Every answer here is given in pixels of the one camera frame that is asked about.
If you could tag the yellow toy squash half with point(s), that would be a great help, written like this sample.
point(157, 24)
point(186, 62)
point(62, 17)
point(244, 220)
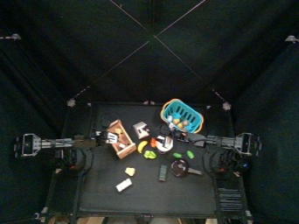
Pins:
point(130, 171)

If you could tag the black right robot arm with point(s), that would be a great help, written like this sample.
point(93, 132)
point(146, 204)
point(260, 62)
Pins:
point(226, 142)

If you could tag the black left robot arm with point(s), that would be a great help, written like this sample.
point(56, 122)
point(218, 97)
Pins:
point(48, 143)

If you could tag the orange toy food piece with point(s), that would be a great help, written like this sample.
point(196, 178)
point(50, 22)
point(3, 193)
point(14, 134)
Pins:
point(118, 131)

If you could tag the small yellow toy fruit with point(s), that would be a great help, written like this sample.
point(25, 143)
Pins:
point(180, 126)

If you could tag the orange-red toy carrot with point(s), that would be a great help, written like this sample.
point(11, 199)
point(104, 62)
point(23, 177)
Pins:
point(154, 142)

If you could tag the white toy egg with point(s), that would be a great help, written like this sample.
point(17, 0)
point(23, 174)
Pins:
point(170, 118)

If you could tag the yellow-orange toy fruit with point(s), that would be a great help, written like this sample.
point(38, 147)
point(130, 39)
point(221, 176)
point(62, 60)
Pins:
point(177, 121)

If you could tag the wooden crate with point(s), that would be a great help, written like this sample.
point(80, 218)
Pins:
point(126, 148)

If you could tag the orange toy fruit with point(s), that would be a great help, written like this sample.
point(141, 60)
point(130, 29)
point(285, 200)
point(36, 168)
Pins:
point(185, 123)

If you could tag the small green toy vegetable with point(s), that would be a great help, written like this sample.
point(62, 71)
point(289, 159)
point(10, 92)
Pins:
point(178, 155)
point(190, 154)

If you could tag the grey white toy toaster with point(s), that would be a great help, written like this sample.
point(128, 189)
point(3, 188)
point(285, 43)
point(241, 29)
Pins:
point(141, 129)

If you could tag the yellow-green toy lettuce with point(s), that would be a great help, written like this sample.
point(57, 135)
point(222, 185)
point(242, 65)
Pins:
point(150, 155)

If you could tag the yellow toy banana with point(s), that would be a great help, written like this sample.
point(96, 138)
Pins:
point(142, 146)

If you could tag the teal basket with orange rim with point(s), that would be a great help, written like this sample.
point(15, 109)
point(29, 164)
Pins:
point(192, 113)

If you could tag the dark purple toy frying pan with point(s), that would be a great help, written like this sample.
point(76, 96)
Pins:
point(180, 168)

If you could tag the grey-green rectangular block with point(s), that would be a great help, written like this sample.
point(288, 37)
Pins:
point(164, 172)

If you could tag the white rectangular toy block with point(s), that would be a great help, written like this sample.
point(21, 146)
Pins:
point(124, 185)

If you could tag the white label sticker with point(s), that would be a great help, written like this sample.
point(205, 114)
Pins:
point(230, 199)

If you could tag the grey frame corner bracket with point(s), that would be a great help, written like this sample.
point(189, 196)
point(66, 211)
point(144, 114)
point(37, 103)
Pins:
point(14, 37)
point(292, 38)
point(149, 102)
point(72, 102)
point(226, 106)

